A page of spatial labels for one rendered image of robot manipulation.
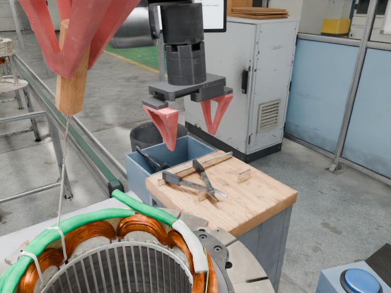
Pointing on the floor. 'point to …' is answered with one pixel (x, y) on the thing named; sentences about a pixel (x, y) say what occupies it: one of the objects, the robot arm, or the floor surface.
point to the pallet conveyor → (107, 175)
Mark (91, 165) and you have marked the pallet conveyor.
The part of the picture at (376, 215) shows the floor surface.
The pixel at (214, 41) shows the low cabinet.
